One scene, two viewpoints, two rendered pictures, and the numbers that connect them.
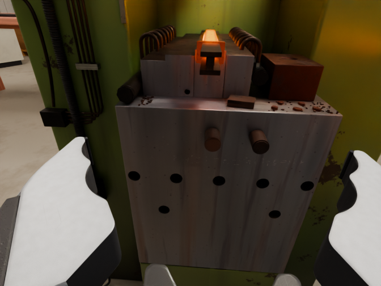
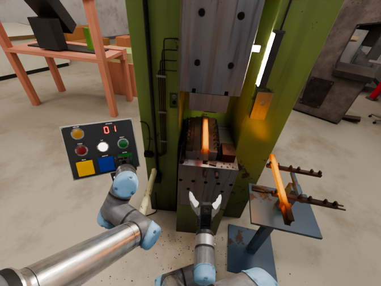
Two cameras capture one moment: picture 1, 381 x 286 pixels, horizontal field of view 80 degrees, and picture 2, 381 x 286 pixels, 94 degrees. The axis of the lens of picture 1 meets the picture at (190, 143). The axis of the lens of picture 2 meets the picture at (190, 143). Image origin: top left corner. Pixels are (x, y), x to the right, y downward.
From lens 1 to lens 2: 0.78 m
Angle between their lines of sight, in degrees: 9
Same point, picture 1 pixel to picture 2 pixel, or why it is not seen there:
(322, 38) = (241, 139)
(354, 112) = (252, 158)
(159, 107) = (190, 165)
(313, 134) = (231, 173)
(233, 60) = (211, 152)
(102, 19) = (170, 129)
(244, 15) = not seen: hidden behind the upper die
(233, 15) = not seen: hidden behind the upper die
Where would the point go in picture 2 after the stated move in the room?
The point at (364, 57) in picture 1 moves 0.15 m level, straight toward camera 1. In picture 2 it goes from (254, 144) to (246, 155)
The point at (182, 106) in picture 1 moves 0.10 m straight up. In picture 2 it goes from (197, 164) to (198, 153)
